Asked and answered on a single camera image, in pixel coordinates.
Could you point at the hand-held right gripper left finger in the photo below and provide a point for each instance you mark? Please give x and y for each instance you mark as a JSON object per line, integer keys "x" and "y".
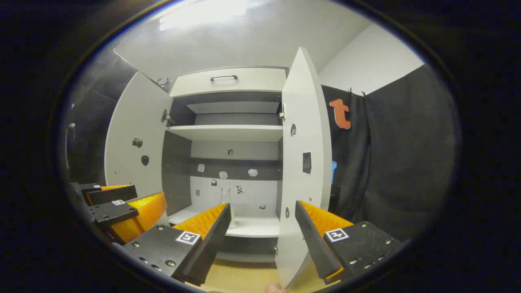
{"x": 211, "y": 244}

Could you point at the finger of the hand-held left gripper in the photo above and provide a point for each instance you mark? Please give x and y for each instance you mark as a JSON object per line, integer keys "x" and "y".
{"x": 110, "y": 213}
{"x": 110, "y": 195}

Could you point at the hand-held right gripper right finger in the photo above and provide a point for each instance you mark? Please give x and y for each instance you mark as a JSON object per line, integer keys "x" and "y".
{"x": 315, "y": 244}

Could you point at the clear plastic bottle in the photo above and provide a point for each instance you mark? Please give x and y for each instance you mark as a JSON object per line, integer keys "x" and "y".
{"x": 225, "y": 195}

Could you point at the white grey cabinet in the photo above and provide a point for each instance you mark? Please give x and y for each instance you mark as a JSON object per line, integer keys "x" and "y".
{"x": 236, "y": 191}

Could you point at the white door with camera sticker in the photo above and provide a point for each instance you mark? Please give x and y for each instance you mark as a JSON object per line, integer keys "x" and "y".
{"x": 134, "y": 118}

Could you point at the white door with headphone sticker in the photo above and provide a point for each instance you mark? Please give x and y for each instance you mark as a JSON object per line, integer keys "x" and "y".
{"x": 303, "y": 122}

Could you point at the metal door hinge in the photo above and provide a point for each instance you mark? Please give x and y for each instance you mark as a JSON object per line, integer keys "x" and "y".
{"x": 281, "y": 113}
{"x": 167, "y": 118}

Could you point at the white cabinet shelf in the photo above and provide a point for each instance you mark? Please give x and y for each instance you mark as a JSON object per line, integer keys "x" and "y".
{"x": 228, "y": 133}

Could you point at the white cabinet drawer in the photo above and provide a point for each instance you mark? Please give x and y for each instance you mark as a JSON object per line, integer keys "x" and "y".
{"x": 252, "y": 83}

